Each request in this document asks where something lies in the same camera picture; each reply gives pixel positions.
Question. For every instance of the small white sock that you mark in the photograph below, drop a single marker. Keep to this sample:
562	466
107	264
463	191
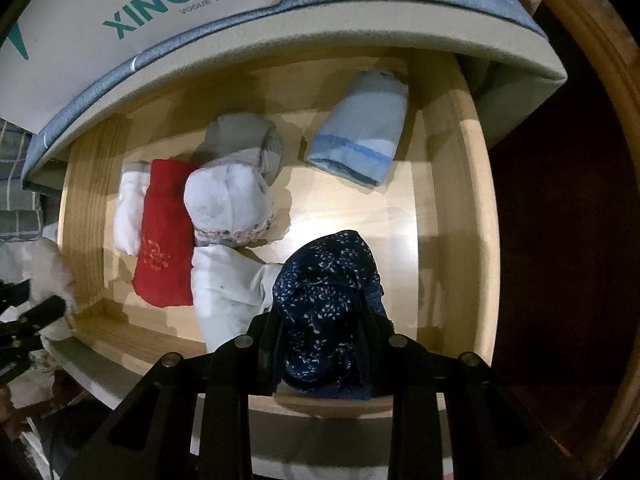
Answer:
130	210

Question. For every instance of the white sock with pink trim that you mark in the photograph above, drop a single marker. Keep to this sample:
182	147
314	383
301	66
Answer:
225	200

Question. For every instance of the grey nightstand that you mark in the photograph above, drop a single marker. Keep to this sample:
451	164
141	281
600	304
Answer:
500	45

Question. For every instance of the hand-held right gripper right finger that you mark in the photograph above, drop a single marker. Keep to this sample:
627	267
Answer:
375	360

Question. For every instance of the white shoe box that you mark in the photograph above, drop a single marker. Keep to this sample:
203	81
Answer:
125	5

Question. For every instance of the red sock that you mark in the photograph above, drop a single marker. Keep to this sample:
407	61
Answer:
162	240

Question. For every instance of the wooden drawer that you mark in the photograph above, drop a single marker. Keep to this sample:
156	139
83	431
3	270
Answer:
350	210

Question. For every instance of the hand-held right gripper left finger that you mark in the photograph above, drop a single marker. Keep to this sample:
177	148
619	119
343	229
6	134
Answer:
265	355

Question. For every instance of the grey ribbed sock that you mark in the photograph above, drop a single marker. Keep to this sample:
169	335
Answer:
245	140

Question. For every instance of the wooden bed frame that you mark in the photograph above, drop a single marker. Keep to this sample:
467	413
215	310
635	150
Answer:
600	85

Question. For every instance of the white fluffy sock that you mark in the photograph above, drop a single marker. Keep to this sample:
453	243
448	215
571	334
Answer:
50	270

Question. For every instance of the navy floral underwear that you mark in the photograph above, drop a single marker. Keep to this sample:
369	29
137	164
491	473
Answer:
325	285

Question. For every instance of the grey plaid cloth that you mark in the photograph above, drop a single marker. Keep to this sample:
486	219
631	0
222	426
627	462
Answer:
17	200

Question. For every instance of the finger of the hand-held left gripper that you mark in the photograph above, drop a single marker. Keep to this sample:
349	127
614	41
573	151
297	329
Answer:
45	312
12	292

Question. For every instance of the long white sock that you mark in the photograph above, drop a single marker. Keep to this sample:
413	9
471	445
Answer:
225	290

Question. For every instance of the light blue folded underwear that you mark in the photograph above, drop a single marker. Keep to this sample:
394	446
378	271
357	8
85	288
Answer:
357	130

